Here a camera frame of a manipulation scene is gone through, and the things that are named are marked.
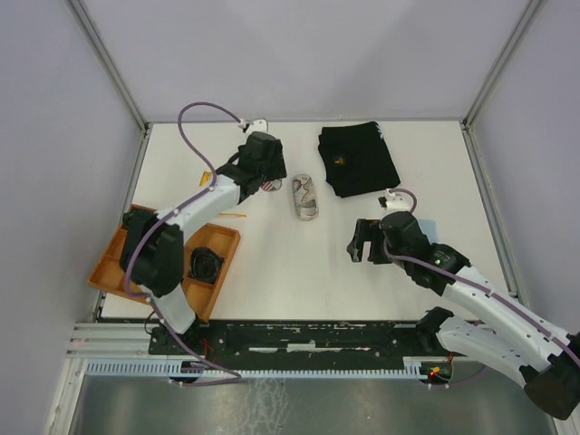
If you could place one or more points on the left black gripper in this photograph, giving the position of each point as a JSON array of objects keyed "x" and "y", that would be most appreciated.
[{"x": 278, "y": 169}]

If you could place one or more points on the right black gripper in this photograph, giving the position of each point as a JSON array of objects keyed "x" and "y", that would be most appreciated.
[{"x": 366, "y": 230}]

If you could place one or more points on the flag print glasses case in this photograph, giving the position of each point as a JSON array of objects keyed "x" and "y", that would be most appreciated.
[{"x": 272, "y": 185}]

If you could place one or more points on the map print glasses case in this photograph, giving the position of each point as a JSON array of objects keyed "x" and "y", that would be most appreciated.
[{"x": 305, "y": 197}]

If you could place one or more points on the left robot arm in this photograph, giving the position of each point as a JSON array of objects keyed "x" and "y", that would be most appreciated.
[{"x": 153, "y": 254}]

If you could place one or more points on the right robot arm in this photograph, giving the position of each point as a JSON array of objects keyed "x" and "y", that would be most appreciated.
[{"x": 537, "y": 355}]

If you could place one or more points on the orange sunglasses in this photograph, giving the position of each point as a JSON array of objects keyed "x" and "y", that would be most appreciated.
[{"x": 204, "y": 182}]

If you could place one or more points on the black folded cloth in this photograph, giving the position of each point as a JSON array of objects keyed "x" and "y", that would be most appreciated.
[{"x": 357, "y": 159}]

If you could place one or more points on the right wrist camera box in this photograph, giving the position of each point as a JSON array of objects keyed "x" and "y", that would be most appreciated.
[{"x": 391, "y": 200}]

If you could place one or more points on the light blue cable duct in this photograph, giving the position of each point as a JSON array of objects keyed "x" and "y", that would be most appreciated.
[{"x": 179, "y": 369}]

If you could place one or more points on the right corner aluminium post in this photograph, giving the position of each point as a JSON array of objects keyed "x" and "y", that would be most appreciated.
[{"x": 502, "y": 61}]

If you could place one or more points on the corner aluminium post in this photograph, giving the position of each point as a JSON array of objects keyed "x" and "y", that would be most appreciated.
[
  {"x": 82, "y": 16},
  {"x": 502, "y": 61}
]

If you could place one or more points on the left corner aluminium post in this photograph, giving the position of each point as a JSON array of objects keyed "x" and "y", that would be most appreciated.
[{"x": 82, "y": 16}]

